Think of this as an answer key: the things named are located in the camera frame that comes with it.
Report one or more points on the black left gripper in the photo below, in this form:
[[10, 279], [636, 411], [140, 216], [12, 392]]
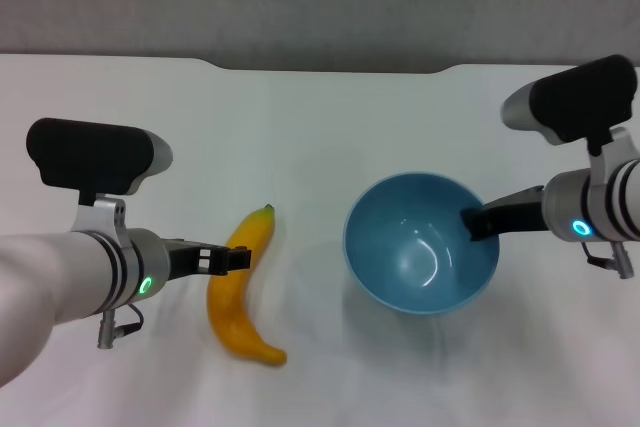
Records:
[[182, 259]]

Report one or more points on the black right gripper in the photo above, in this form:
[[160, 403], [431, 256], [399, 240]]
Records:
[[515, 214]]

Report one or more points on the yellow banana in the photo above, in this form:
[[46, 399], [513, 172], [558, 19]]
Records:
[[235, 292]]

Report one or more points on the blue bowl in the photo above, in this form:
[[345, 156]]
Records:
[[410, 257]]

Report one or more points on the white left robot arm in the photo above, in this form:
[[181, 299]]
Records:
[[60, 272]]

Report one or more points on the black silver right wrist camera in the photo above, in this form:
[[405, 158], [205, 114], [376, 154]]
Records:
[[570, 102]]

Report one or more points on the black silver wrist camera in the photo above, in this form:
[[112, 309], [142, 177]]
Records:
[[90, 157], [570, 102]]

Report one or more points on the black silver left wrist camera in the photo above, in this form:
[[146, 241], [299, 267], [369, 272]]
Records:
[[90, 157]]

